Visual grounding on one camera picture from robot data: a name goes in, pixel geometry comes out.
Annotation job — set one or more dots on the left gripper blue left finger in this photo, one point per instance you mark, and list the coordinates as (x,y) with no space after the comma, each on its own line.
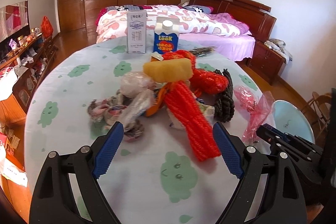
(104,149)

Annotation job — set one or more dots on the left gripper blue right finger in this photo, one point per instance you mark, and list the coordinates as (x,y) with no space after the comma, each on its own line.
(231,149)

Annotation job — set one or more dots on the black foam net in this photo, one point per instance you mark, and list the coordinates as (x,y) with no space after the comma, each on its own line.
(224,103)

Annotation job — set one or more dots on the pink cellophane wrapper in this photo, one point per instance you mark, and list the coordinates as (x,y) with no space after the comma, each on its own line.
(259,110)

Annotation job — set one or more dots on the long red foam net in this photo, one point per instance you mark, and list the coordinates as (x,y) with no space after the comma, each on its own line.
(199,131)

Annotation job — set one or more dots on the clear white plastic bag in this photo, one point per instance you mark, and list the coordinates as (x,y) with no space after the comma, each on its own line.
(138,87)

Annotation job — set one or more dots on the light blue trash bin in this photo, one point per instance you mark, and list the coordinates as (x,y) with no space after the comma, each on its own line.
(289,119)

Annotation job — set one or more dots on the patterned crumpled wrapper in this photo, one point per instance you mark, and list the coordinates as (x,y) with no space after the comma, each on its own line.
(104,113)

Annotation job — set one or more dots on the orange wrapper piece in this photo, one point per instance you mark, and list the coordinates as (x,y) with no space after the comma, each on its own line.
(159,97)

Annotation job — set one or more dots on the wooden folding chair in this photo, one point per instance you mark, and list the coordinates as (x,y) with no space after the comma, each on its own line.
(318,111)

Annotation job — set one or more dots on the red mesh net bag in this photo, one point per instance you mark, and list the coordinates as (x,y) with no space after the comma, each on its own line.
(202,81)

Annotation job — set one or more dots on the wooden nightstand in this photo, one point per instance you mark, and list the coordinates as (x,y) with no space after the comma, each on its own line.
(266,62)

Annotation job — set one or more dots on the red and white box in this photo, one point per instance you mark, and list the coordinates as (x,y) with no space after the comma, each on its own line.
(6,150)

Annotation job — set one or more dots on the dark striped pens bundle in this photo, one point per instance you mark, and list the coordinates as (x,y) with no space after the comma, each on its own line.
(203,51)

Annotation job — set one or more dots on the grey clothes pile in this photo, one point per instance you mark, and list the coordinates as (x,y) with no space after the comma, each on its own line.
(279,47)

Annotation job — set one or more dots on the cluttered wooden dresser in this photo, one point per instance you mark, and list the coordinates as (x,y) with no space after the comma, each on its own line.
(15,107)

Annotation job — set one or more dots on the bed with pink sheet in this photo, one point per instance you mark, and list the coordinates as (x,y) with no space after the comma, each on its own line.
(194,27)

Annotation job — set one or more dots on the pink purple quilt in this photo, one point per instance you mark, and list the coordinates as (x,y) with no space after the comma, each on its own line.
(229,19)

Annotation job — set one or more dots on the dark wooden headboard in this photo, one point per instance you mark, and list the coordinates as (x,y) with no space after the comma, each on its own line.
(254,14)

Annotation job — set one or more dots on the blue Look drink carton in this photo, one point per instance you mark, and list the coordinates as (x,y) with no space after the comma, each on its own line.
(166,35)

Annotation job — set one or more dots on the red gift bag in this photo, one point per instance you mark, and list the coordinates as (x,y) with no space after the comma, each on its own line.
(46,27)

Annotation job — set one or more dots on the white milk carton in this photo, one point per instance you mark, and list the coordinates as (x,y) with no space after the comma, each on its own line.
(136,31)

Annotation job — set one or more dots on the cow print pillow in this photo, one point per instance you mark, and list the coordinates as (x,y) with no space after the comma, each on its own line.
(199,8)

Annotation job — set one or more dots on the television with red cover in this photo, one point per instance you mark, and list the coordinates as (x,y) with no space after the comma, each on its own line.
(13,18)

